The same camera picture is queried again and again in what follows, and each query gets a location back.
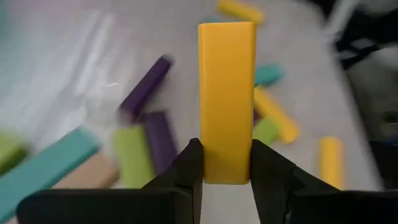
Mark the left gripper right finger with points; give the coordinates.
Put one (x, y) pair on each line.
(280, 193)

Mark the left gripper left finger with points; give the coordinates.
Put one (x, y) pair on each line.
(183, 193)

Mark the purple wooden block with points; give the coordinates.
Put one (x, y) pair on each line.
(160, 140)
(144, 90)

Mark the yellow wooden block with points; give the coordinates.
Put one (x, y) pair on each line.
(227, 93)
(331, 161)
(241, 11)
(273, 112)

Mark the lime green wooden block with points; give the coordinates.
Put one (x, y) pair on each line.
(265, 132)
(133, 158)
(11, 152)

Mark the tan wooden block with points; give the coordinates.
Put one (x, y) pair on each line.
(90, 174)

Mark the teal wooden block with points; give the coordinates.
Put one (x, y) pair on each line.
(40, 171)
(269, 74)

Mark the white plastic table sheet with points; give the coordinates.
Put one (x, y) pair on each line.
(62, 62)

